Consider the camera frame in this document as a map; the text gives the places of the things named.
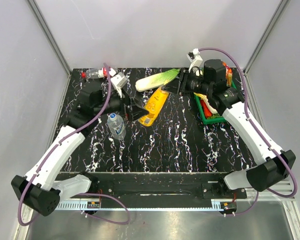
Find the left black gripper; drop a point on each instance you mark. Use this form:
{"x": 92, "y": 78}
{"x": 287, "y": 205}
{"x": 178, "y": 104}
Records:
{"x": 133, "y": 112}

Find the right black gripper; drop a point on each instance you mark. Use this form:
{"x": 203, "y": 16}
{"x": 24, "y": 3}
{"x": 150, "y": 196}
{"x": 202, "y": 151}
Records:
{"x": 184, "y": 76}

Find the yellow juice bottle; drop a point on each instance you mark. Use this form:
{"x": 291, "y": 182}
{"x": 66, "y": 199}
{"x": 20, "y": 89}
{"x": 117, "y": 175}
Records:
{"x": 154, "y": 105}

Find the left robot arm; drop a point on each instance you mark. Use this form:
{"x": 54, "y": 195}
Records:
{"x": 38, "y": 188}

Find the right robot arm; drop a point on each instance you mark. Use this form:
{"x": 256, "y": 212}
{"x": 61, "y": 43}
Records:
{"x": 272, "y": 162}

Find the clear blue-cap water bottle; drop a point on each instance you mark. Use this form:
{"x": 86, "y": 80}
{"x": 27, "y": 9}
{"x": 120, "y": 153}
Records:
{"x": 116, "y": 126}

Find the red-label soda bottle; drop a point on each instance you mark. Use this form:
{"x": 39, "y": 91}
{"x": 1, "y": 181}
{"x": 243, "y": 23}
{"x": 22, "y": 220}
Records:
{"x": 98, "y": 73}

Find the toy napa cabbage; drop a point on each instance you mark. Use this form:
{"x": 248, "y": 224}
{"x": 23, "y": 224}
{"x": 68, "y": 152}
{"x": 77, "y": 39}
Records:
{"x": 156, "y": 80}

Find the toy orange carrot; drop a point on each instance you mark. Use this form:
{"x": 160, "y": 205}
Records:
{"x": 206, "y": 111}

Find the green plastic basket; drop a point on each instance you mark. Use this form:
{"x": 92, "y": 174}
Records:
{"x": 215, "y": 117}

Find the red snack packet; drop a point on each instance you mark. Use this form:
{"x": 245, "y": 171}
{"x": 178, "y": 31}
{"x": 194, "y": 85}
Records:
{"x": 229, "y": 72}

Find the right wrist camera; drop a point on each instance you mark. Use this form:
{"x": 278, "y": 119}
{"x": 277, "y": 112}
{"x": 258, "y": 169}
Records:
{"x": 195, "y": 59}

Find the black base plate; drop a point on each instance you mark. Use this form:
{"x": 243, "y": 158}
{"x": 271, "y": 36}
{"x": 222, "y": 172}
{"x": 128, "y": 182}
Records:
{"x": 158, "y": 192}

